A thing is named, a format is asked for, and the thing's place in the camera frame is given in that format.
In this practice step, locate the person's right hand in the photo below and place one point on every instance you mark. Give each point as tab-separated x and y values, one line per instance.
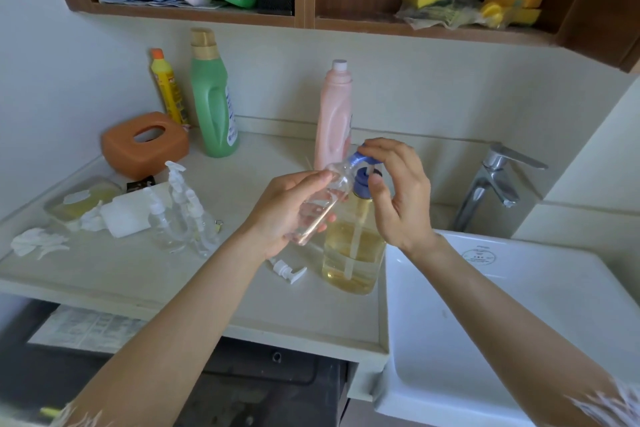
410	201

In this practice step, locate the person's left hand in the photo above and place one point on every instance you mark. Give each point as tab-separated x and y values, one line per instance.
280	211

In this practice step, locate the person's right thumb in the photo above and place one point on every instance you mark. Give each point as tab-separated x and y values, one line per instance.
378	197

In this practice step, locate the person's left thumb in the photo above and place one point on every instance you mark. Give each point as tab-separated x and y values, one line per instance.
312	177

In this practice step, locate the large yellow soap pump bottle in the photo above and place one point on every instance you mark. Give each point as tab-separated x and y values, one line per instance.
355	261

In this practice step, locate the person's right forearm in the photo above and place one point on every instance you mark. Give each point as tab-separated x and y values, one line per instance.
500	321

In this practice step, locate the person's left forearm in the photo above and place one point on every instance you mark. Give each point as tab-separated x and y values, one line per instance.
175	331

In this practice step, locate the pink plastic bottle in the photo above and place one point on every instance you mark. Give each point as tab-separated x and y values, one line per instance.
332	111

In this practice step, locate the loose white pump head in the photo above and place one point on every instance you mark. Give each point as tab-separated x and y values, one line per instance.
285	269

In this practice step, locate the chrome faucet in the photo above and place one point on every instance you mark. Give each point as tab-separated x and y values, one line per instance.
492	176

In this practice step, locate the small clear pump bottle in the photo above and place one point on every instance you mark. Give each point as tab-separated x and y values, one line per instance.
160	224
202	231

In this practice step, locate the green bottle with gold cap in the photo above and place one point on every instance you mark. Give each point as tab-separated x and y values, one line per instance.
212	106

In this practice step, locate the tall clear pump bottle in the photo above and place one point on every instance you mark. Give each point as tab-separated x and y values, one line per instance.
177	191

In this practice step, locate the white sink basin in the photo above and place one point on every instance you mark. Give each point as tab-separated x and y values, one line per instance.
500	301

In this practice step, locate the yellow bottle with orange cap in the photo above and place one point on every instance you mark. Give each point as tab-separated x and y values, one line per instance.
167	86

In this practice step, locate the small black packet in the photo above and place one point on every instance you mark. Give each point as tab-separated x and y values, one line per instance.
140	184

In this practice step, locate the orange tissue box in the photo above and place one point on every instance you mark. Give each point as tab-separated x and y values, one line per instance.
125	151

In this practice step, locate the white cotton pad packet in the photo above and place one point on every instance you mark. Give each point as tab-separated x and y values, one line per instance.
125	216

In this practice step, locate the crumpled clear plastic wrap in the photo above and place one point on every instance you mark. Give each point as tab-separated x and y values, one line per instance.
445	16

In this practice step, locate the black appliance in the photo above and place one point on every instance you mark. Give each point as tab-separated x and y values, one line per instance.
250	381

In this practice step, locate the crumpled white tissue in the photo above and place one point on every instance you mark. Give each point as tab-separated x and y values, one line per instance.
37	241
92	219

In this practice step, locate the yellow wrapped sponge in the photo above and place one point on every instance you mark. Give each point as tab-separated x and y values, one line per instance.
520	16

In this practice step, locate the clear zip pouch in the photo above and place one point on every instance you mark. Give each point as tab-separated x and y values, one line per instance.
75	204

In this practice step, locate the printed paper sheet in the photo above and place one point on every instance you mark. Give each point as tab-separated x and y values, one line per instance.
85	329

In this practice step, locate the white sleeve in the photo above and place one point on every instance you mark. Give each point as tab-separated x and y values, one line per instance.
612	404

